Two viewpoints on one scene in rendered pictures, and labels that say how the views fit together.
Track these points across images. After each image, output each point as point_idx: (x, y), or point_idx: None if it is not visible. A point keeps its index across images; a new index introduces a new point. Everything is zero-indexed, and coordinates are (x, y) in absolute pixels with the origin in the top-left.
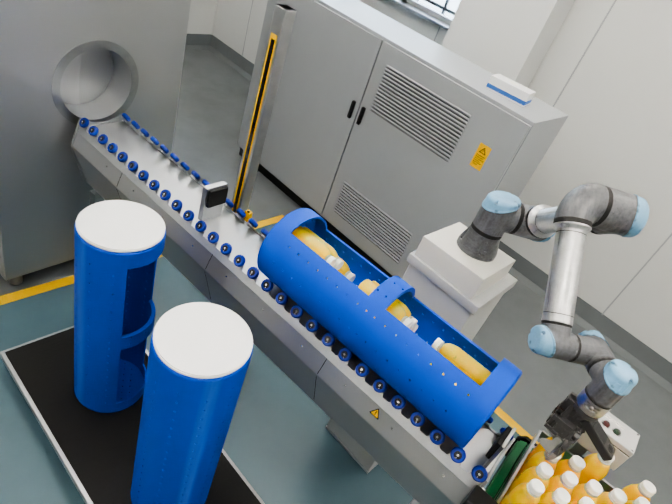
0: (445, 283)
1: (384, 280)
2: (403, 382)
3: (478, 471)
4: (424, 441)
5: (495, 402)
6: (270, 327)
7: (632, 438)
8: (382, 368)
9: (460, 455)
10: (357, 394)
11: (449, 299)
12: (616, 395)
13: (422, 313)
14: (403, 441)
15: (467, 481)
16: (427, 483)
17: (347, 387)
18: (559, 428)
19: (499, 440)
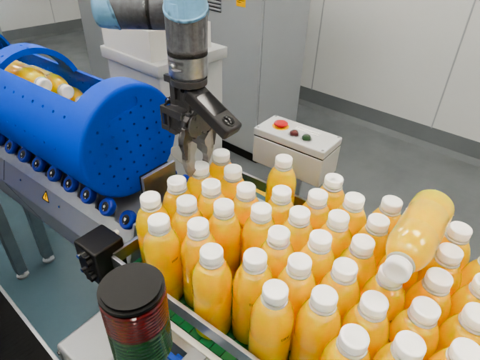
0: (129, 58)
1: (56, 68)
2: (25, 138)
3: (124, 216)
4: (81, 206)
5: (88, 112)
6: None
7: (328, 141)
8: (12, 134)
9: (106, 206)
10: (30, 184)
11: (141, 76)
12: (181, 26)
13: (91, 86)
14: (70, 216)
15: (121, 234)
16: None
17: (23, 181)
18: (173, 122)
19: (143, 174)
